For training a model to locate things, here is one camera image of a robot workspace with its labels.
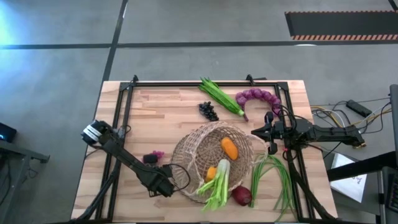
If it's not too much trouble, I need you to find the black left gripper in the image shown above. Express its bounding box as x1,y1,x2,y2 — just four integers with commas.
142,153,176,198

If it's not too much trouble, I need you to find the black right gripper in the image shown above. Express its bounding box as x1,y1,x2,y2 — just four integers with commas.
251,111,295,156

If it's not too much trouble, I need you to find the purple grape bunch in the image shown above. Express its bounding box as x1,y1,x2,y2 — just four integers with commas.
142,150,165,164

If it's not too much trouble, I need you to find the orange oblong vegetable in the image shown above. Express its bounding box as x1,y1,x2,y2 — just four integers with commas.
220,137,239,161

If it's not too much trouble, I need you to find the woven straw basket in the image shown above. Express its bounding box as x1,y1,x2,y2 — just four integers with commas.
170,120,270,205

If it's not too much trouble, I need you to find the long green beans bunch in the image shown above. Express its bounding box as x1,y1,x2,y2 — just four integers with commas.
249,152,296,222

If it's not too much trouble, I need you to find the small round orange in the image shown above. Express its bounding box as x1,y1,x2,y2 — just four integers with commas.
205,166,218,183

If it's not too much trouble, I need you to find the black grape bunch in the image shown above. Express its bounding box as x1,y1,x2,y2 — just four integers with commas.
198,101,220,122

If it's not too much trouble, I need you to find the dark red onion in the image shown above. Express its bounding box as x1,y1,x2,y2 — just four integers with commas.
231,185,253,207

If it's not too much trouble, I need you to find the long green ridged vegetable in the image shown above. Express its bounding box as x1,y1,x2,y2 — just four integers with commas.
198,77,246,118

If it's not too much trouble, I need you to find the green bok choy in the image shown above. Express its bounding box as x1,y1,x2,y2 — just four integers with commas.
196,159,231,213

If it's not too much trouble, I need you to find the black power adapter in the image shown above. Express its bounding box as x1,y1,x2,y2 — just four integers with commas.
346,99,373,118

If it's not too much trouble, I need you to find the black desk bar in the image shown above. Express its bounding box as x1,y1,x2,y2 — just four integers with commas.
326,151,398,183

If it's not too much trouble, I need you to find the white paper sheet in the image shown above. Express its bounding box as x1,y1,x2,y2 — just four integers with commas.
329,152,368,203

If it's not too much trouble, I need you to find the grey side desk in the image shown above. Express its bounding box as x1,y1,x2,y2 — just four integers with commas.
374,83,398,224

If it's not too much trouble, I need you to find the black hazard striped floor mat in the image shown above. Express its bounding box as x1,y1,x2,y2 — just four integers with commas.
284,11,398,41

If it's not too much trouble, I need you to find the grey metal stand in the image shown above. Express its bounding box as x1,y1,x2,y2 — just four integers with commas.
0,139,50,224

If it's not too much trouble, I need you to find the black box with blue light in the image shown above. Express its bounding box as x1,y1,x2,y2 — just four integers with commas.
0,122,18,144

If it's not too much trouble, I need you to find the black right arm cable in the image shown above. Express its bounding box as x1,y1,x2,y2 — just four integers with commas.
273,104,299,126

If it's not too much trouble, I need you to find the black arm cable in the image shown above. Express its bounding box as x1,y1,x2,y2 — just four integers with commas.
167,163,192,192
273,104,299,126

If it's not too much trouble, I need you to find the purple beaded produce string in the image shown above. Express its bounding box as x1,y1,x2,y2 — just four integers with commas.
235,88,282,121

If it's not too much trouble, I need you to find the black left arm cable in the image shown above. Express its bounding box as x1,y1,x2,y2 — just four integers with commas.
167,163,192,192

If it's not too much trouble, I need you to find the yellow floor cable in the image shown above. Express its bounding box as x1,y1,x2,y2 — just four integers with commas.
310,105,393,149

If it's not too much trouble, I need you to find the black metal table frame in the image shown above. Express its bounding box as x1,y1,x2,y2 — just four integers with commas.
70,73,343,224

